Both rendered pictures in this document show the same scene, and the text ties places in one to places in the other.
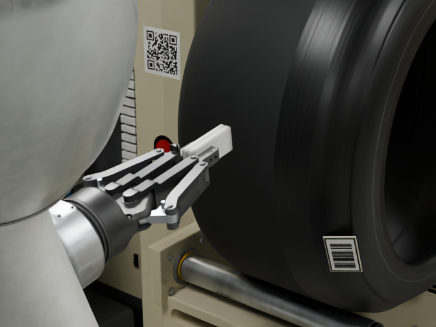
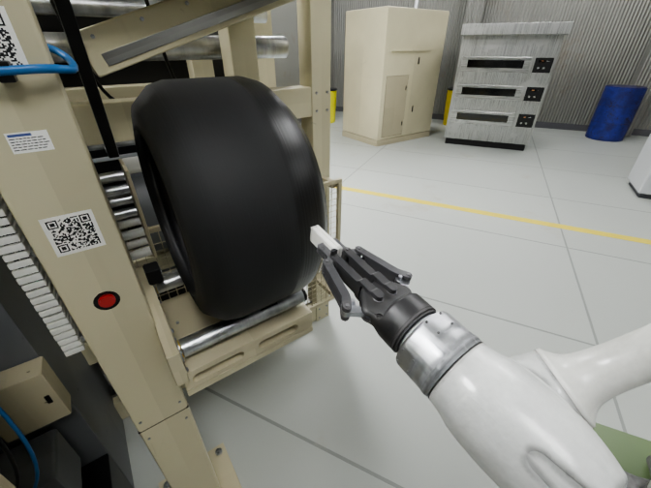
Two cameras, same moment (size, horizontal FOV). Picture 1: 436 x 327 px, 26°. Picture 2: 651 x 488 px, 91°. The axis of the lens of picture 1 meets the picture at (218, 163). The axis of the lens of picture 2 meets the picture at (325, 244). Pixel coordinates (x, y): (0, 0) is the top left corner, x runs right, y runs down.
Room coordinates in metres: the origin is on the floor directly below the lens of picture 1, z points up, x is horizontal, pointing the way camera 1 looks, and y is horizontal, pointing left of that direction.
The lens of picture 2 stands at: (0.86, 0.44, 1.50)
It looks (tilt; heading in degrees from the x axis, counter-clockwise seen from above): 32 degrees down; 286
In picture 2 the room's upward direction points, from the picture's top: straight up
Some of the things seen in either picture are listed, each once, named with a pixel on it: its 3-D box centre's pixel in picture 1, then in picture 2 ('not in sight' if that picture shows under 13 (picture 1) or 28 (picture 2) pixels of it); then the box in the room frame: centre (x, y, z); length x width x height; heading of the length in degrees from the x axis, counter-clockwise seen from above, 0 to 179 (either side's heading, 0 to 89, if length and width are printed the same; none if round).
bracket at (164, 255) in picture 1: (233, 233); (160, 317); (1.45, -0.03, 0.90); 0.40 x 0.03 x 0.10; 142
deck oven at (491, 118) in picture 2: not in sight; (496, 88); (-0.28, -6.06, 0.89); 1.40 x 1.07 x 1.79; 173
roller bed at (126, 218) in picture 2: not in sight; (105, 216); (1.77, -0.23, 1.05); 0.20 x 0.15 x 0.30; 52
